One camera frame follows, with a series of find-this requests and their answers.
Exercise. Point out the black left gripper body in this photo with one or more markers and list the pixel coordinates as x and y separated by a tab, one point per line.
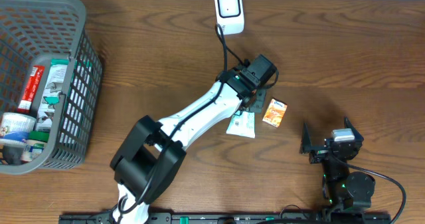
265	87

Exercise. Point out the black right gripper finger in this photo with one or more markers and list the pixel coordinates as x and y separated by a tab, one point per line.
306	145
358	137

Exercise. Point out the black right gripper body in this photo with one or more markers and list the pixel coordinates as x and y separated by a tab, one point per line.
319	156

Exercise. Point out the orange Kleenex tissue pack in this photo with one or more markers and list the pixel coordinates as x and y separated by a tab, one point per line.
275	113

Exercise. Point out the green white wipes pack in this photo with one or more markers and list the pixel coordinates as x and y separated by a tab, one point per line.
242	123

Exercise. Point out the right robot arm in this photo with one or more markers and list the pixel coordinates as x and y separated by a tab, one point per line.
346	191

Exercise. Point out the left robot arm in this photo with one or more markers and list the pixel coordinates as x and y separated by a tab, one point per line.
150	156

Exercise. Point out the white barcode scanner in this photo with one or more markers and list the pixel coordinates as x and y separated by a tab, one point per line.
230	16

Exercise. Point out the green lid jar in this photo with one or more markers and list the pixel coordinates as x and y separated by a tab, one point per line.
36	143

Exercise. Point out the grey plastic shopping basket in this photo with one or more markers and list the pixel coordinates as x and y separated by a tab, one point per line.
33	32

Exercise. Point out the red snack package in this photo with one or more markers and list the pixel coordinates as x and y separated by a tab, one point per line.
31	89

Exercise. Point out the white round tub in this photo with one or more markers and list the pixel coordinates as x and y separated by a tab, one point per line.
15	128

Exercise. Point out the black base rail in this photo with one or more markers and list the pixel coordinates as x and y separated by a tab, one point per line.
290	216

